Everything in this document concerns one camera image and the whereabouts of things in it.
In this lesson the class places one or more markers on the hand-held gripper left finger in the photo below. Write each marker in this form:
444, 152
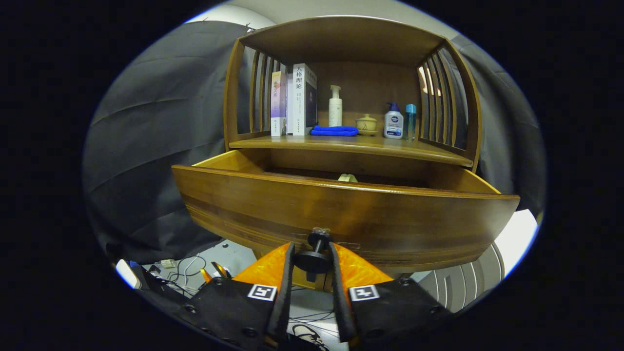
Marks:
285, 292

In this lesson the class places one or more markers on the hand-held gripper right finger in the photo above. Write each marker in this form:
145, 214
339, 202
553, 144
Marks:
341, 302

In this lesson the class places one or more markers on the wooden drawer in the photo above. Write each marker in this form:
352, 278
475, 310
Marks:
341, 214

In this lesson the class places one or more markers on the wooden countertop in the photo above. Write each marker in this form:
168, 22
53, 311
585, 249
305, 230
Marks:
341, 143

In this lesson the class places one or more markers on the wooden cabinet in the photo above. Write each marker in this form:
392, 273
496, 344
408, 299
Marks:
360, 83

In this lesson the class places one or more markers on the white power adapter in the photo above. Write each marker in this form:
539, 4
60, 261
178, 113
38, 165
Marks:
168, 263

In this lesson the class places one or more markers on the blue folded cloth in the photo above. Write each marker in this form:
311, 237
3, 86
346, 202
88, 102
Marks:
334, 130

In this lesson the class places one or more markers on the yellow lidded tea cup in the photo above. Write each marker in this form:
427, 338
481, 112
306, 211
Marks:
366, 125

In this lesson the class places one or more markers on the white lotion bottle blue cap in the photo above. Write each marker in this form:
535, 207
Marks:
393, 124

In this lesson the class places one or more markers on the white box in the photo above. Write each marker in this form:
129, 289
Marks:
516, 239

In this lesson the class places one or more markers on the white pump bottle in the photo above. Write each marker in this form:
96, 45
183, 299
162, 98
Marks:
335, 112

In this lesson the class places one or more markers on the purple book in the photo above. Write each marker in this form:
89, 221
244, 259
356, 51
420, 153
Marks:
278, 102

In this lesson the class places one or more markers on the white book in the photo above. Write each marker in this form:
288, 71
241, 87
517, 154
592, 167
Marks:
298, 102

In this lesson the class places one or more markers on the clear blue bottle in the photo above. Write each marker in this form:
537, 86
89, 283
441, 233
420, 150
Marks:
410, 122

